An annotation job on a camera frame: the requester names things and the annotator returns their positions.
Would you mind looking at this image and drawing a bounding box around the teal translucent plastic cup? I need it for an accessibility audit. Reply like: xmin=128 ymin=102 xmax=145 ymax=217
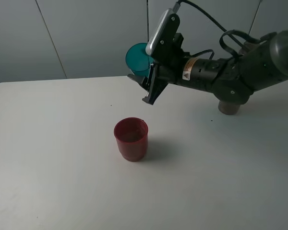
xmin=125 ymin=43 xmax=154 ymax=77

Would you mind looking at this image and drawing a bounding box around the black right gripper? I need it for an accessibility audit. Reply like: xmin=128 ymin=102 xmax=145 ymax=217
xmin=127 ymin=33 xmax=229 ymax=105

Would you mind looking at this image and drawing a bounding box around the brown translucent water bottle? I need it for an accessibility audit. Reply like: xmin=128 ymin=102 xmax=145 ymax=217
xmin=218 ymin=42 xmax=257 ymax=115

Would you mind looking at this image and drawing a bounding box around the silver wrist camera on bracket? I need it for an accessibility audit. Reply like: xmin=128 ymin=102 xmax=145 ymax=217
xmin=145 ymin=8 xmax=180 ymax=65

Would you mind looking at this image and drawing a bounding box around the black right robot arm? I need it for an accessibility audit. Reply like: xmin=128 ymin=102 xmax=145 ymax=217
xmin=128 ymin=30 xmax=288 ymax=105

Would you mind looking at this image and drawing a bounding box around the red plastic cup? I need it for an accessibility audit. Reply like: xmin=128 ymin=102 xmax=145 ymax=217
xmin=114 ymin=117 xmax=148 ymax=162

